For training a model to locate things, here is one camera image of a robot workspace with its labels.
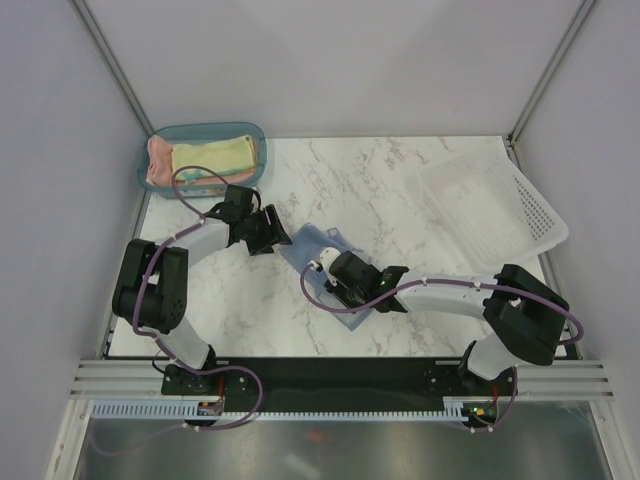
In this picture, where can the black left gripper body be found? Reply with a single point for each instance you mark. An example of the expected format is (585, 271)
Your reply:
(258, 235)

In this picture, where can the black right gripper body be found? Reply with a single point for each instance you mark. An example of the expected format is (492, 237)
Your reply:
(354, 298)

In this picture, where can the blue towel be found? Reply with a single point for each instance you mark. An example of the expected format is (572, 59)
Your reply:
(307, 244)

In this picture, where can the yellow green towel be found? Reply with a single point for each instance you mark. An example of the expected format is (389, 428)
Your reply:
(233, 160)

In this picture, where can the pink towel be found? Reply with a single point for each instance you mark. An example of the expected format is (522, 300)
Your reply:
(159, 171)

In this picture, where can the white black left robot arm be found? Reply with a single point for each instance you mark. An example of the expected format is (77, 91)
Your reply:
(151, 291)

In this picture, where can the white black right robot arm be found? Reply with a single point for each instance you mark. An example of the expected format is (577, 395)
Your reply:
(526, 317)

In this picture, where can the teal transparent plastic bin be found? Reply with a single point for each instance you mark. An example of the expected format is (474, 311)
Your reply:
(198, 134)

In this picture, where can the white perforated plastic basket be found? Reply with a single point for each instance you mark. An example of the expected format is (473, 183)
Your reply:
(488, 207)

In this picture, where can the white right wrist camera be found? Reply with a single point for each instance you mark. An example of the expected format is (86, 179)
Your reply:
(324, 261)

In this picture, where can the white slotted cable duct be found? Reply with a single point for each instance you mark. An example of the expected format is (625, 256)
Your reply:
(445, 409)

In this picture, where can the aluminium frame rail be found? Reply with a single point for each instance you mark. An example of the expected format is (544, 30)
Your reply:
(145, 379)

